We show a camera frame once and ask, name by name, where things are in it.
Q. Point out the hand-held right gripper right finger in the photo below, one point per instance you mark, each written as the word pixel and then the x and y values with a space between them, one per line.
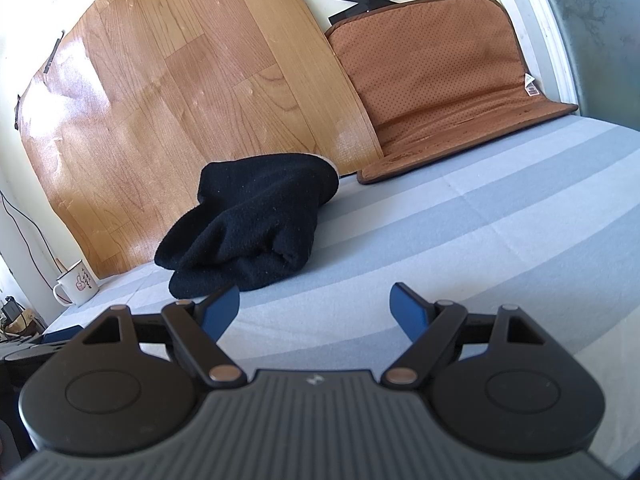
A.
pixel 407 310

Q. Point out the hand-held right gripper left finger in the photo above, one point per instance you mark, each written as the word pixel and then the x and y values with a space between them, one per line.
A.
pixel 220 312

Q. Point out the black fleece garment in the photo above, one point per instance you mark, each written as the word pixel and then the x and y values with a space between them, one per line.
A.
pixel 250 220

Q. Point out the wooden object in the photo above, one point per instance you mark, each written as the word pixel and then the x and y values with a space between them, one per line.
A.
pixel 25 324

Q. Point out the white enamel mug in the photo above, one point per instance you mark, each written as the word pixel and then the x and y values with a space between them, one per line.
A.
pixel 77 285

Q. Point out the wooden stick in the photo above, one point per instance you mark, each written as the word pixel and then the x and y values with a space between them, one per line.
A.
pixel 61 265

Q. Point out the grey striped bed sheet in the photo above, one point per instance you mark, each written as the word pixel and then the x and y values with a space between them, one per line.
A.
pixel 450 220

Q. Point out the wood pattern vinyl sheet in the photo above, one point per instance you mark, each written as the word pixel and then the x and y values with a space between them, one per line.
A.
pixel 175 110

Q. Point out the brown perforated seat mat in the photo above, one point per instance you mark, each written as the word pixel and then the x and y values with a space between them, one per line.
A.
pixel 440 85

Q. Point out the frosted window glass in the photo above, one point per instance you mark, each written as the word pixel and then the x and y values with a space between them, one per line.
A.
pixel 600 50

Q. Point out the white window frame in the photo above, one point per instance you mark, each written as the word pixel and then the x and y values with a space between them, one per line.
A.
pixel 540 35

